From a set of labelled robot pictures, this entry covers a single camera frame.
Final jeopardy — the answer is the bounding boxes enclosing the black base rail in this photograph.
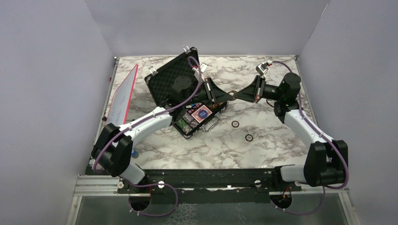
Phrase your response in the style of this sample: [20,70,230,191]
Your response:
[85,167,333,206]

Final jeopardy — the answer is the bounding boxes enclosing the black poker case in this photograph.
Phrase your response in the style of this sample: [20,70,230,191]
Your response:
[144,46,228,139]

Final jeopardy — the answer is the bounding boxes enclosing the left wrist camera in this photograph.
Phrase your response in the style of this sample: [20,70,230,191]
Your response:
[192,63,208,81]

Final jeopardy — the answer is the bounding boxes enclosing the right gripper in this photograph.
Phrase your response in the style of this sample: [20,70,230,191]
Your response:
[233,75,283,104]

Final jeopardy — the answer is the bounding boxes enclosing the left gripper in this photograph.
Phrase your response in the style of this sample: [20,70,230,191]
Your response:
[182,77,233,107]

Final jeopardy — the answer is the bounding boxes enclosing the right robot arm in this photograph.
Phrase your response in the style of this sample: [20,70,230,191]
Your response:
[234,73,349,191]

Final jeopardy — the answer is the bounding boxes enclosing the blue dealer button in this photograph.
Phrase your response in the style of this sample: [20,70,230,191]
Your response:
[198,110,208,119]

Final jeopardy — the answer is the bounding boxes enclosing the red framed whiteboard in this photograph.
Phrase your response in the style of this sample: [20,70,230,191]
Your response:
[105,65,138,126]

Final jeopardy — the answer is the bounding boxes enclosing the purple cable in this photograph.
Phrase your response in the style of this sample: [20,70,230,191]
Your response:
[269,60,350,216]
[92,56,202,217]

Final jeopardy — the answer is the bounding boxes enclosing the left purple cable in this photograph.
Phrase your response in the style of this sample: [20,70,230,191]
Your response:
[92,56,202,217]

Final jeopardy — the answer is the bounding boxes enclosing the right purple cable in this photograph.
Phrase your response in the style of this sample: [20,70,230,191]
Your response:
[269,60,350,216]

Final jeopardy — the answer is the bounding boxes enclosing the red card deck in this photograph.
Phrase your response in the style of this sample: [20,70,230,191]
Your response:
[191,105,212,123]

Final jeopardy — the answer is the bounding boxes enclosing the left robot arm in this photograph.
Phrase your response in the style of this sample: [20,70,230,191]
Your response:
[91,76,233,193]

